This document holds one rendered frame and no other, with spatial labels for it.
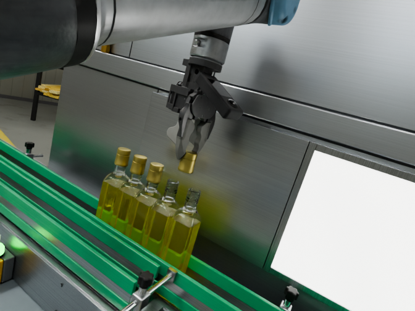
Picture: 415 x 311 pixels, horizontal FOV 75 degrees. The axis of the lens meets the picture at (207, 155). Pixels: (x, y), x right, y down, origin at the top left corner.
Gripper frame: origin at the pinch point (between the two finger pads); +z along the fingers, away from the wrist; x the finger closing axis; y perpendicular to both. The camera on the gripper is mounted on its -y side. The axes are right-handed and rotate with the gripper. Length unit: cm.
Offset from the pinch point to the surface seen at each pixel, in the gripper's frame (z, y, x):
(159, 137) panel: 2.1, 21.9, -9.5
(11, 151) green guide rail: 26, 77, 12
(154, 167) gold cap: 6.1, 8.4, 1.4
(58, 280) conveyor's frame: 35.9, 14.0, 16.8
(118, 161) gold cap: 8.9, 19.7, 3.9
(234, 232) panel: 18.5, -7.6, -16.4
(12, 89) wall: 91, 728, -145
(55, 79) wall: 45, 728, -234
